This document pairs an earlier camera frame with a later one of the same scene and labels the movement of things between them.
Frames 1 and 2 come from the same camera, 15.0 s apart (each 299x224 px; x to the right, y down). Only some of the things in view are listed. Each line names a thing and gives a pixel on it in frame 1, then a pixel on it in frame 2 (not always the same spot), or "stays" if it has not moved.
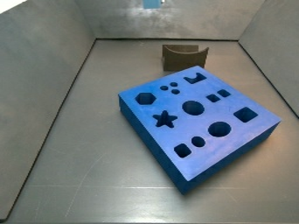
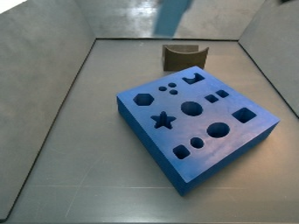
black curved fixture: x=181 y=57 stays
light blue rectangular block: x=152 y=3 to x=171 y=13
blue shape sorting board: x=192 y=125 stays
